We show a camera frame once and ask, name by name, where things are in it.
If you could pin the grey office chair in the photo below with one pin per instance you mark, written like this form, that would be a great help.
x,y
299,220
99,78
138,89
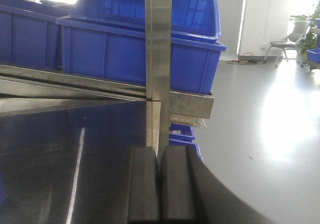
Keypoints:
x,y
292,42

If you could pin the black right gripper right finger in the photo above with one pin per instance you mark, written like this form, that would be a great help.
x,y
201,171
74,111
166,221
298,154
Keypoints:
x,y
178,196

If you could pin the blue bin below shelf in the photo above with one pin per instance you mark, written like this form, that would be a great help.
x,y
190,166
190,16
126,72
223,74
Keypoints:
x,y
184,135

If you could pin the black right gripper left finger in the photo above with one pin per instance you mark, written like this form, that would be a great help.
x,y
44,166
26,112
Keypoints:
x,y
143,204

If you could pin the blue bin lower left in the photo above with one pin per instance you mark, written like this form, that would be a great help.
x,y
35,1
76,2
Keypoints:
x,y
29,34

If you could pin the blue bin lower right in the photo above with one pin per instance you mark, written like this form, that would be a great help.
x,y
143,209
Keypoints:
x,y
119,54

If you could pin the green potted plant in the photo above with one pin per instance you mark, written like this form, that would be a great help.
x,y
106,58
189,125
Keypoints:
x,y
310,41

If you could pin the small blue bin on cart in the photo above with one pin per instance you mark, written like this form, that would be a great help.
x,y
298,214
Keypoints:
x,y
313,55

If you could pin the blue bin tilted stacked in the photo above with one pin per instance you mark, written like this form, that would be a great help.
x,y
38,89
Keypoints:
x,y
194,20

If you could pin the stainless steel shelf rack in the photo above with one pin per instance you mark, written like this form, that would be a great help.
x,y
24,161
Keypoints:
x,y
163,106

